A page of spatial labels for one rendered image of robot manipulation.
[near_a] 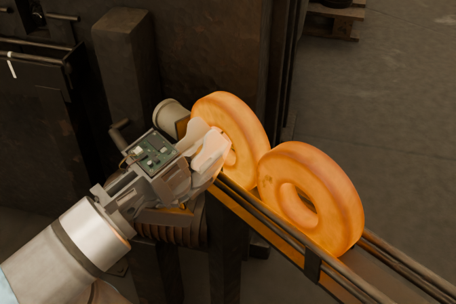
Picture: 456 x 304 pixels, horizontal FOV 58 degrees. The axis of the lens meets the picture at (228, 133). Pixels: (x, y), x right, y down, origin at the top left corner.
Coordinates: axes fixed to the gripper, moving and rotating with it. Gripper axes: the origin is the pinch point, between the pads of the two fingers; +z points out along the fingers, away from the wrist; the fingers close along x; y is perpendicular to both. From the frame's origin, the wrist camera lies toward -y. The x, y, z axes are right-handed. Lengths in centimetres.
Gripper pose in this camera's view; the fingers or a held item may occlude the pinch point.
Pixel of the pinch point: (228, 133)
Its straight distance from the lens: 60.7
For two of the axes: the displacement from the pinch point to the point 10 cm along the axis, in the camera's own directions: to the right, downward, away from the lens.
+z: 7.3, -6.2, 2.9
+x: -6.5, -5.0, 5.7
